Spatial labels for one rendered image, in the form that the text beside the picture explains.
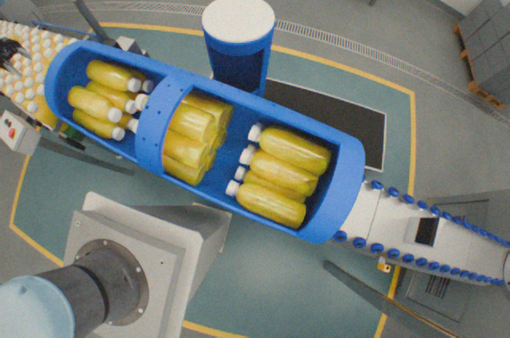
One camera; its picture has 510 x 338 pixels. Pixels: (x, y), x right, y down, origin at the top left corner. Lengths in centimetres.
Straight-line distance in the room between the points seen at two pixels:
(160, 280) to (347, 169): 42
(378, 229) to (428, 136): 176
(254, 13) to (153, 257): 84
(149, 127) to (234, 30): 50
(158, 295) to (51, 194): 207
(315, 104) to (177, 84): 137
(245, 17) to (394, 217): 92
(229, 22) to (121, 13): 230
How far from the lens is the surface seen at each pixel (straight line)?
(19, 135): 100
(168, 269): 45
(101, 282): 42
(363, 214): 80
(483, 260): 137
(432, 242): 81
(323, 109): 173
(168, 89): 48
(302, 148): 51
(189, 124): 48
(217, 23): 86
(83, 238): 54
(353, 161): 45
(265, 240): 165
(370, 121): 188
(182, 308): 55
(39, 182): 261
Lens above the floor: 162
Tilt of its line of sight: 75 degrees down
